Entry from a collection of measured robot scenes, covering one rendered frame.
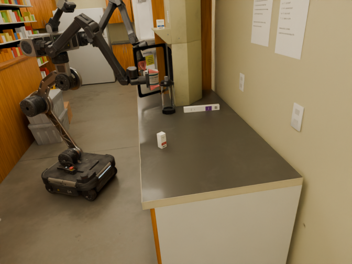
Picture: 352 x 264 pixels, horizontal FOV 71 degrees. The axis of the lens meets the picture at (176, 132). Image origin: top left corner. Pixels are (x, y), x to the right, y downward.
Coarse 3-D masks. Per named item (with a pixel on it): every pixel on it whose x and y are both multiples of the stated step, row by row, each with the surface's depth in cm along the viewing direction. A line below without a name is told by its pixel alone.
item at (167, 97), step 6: (162, 84) 170; (168, 84) 170; (162, 90) 173; (168, 90) 172; (162, 96) 176; (168, 96) 174; (162, 102) 178; (168, 102) 176; (162, 108) 181; (168, 108) 178
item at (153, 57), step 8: (152, 48) 196; (160, 48) 200; (144, 56) 193; (152, 56) 198; (160, 56) 202; (144, 64) 196; (152, 64) 200; (160, 64) 205; (144, 72) 198; (160, 72) 207; (152, 80) 205; (160, 80) 210; (144, 88) 202; (160, 88) 212
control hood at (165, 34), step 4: (152, 28) 186; (156, 28) 183; (164, 28) 177; (168, 28) 174; (156, 32) 168; (160, 32) 169; (164, 32) 169; (168, 32) 169; (160, 36) 170; (164, 36) 170; (168, 36) 170; (164, 40) 171; (168, 40) 172; (168, 44) 173
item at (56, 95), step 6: (54, 90) 371; (60, 90) 368; (54, 96) 340; (60, 96) 371; (54, 102) 344; (60, 102) 369; (54, 108) 342; (60, 108) 369; (42, 114) 334; (60, 114) 368; (30, 120) 336; (36, 120) 337; (42, 120) 338; (48, 120) 340
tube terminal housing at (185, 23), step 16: (176, 0) 162; (192, 0) 169; (176, 16) 166; (192, 16) 173; (176, 32) 170; (192, 32) 177; (176, 48) 175; (192, 48) 181; (176, 64) 180; (192, 64) 186; (176, 80) 185; (192, 80) 191; (176, 96) 190; (192, 96) 196
